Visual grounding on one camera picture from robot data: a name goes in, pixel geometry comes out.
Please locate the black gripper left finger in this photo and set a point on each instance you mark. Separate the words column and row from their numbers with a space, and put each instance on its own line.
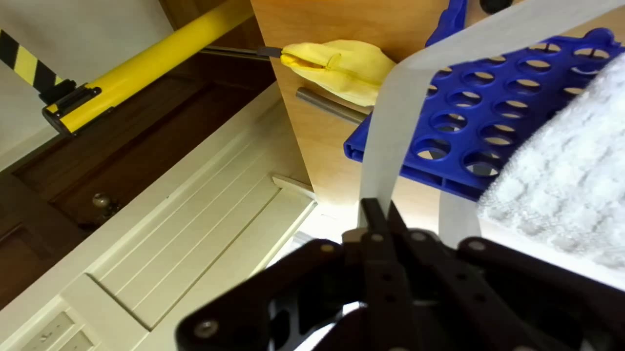
column 384, row 285

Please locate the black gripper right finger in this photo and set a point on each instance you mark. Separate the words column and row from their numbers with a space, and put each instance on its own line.
column 495, row 298

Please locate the blue perforated plastic rack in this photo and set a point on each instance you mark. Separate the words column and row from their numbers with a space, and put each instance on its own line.
column 431, row 174

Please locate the white fluffy cloth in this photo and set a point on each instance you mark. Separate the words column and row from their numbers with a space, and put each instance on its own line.
column 568, row 168

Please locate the white panelled cabinet door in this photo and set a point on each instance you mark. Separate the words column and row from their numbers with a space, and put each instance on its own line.
column 177, row 246

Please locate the dark wooden cabinet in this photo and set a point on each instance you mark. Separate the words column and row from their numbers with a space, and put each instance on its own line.
column 99, row 175

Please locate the yellow padded pole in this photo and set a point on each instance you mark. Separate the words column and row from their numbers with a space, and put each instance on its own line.
column 150, row 60

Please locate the black yellow striped bar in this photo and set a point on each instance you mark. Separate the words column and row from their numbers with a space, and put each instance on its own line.
column 31, row 64

